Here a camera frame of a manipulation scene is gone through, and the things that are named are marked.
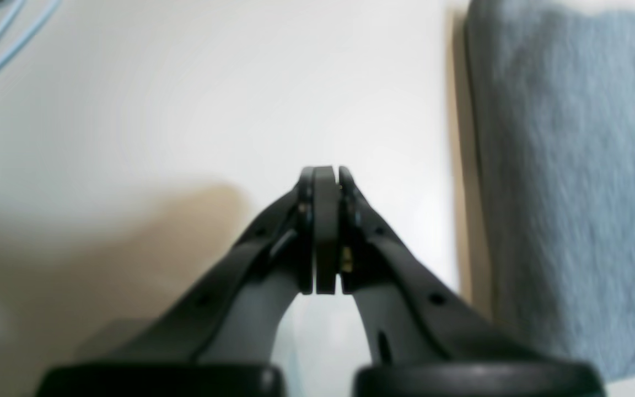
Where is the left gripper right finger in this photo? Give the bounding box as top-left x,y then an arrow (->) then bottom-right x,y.
326,166 -> 546,366

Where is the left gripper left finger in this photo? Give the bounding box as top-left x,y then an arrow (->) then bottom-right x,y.
108,167 -> 329,365

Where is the grey t-shirt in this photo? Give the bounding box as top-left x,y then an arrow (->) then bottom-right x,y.
466,1 -> 635,382

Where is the coiled white cable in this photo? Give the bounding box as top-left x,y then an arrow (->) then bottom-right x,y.
0,0 -> 62,97

